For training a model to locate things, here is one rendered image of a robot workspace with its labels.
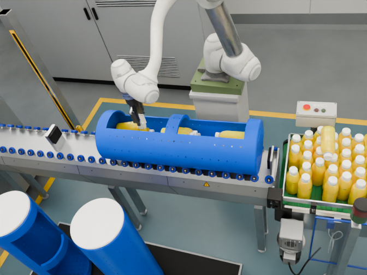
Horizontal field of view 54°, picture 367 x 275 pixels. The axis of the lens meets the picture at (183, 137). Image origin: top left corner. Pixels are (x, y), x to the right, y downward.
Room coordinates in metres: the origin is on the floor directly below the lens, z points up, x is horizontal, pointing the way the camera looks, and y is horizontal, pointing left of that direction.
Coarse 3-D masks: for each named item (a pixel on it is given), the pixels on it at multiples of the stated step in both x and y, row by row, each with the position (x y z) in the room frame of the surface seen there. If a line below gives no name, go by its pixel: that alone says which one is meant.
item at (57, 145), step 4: (52, 124) 1.75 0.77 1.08; (52, 128) 1.72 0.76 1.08; (56, 128) 1.72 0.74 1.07; (48, 132) 1.70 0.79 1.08; (52, 132) 1.69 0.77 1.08; (56, 132) 1.71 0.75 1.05; (60, 132) 1.73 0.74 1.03; (48, 136) 1.66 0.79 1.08; (52, 136) 1.67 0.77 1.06; (56, 136) 1.69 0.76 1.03; (60, 136) 1.71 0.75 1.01; (48, 140) 1.67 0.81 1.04; (52, 140) 1.66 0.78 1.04; (56, 140) 1.68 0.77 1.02; (60, 140) 1.72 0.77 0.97; (64, 140) 1.74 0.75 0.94; (52, 144) 1.66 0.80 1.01; (56, 144) 1.68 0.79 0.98; (60, 144) 1.70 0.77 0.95; (56, 148) 1.66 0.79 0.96; (60, 148) 1.68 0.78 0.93
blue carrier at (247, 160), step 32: (96, 128) 1.46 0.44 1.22; (160, 128) 1.50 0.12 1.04; (192, 128) 1.41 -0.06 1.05; (224, 128) 1.33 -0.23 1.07; (256, 128) 1.12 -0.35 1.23; (128, 160) 1.32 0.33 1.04; (160, 160) 1.22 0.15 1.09; (192, 160) 1.13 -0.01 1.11; (224, 160) 1.06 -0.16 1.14; (256, 160) 1.00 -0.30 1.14
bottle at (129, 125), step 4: (120, 124) 1.53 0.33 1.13; (124, 124) 1.51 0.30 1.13; (128, 124) 1.50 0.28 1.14; (132, 124) 1.48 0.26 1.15; (136, 124) 1.47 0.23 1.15; (116, 128) 1.52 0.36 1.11; (120, 128) 1.51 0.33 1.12; (124, 128) 1.49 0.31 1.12; (128, 128) 1.48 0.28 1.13; (132, 128) 1.47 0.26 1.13; (136, 128) 1.46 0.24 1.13
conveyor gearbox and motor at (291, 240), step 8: (280, 224) 0.79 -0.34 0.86; (288, 224) 0.78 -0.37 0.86; (296, 224) 0.77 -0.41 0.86; (280, 232) 0.75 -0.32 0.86; (288, 232) 0.74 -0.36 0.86; (296, 232) 0.73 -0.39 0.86; (280, 240) 0.73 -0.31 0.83; (288, 240) 0.71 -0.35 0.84; (296, 240) 0.70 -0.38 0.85; (304, 240) 0.73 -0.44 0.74; (280, 248) 0.75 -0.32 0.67; (288, 248) 0.71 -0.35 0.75; (296, 248) 0.69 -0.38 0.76; (280, 256) 0.75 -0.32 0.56; (288, 256) 0.69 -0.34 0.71; (296, 256) 0.70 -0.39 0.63; (288, 264) 0.66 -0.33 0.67; (304, 264) 0.71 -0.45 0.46
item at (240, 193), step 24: (0, 144) 1.90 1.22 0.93; (24, 144) 1.83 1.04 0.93; (48, 144) 1.76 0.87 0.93; (72, 144) 1.69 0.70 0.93; (0, 168) 1.91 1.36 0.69; (24, 168) 1.73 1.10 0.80; (48, 168) 1.62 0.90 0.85; (72, 168) 1.54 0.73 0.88; (96, 168) 1.46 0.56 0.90; (144, 168) 1.33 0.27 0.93; (168, 168) 1.28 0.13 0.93; (192, 168) 1.23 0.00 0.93; (264, 168) 1.09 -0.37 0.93; (168, 192) 1.32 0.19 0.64; (192, 192) 1.20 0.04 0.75; (216, 192) 1.09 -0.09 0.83; (240, 192) 1.03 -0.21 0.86; (264, 192) 0.98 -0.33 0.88
